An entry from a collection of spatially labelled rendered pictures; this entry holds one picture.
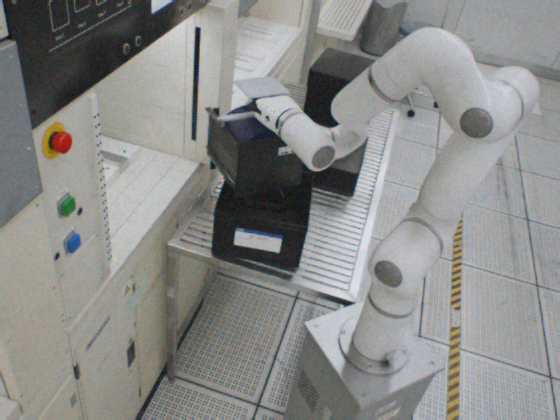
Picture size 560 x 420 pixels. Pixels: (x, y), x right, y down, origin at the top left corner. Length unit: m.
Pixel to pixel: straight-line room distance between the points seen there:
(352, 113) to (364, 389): 0.69
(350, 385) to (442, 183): 0.59
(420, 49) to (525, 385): 1.93
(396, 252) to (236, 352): 1.33
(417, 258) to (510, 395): 1.53
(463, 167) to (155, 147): 1.12
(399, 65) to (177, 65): 0.83
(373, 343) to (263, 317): 1.13
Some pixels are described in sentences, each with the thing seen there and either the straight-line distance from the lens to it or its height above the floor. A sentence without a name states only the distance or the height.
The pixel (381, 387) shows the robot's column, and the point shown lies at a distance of 1.42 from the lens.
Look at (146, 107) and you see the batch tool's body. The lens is 1.79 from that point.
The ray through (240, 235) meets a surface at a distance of 1.55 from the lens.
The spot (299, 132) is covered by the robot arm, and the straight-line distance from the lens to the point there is 1.23.
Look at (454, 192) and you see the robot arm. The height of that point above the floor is 1.33.
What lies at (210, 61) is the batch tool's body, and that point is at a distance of 1.61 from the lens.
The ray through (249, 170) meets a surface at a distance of 1.41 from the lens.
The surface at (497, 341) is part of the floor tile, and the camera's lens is 2.76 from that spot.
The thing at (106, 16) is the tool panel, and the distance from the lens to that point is 1.09.
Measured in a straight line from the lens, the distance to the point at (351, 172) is 1.89.
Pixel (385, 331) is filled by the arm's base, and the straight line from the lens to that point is 1.35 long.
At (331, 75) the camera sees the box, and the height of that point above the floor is 1.01.
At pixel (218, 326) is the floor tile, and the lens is 2.40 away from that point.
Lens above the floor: 1.90
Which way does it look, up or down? 39 degrees down
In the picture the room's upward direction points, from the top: 10 degrees clockwise
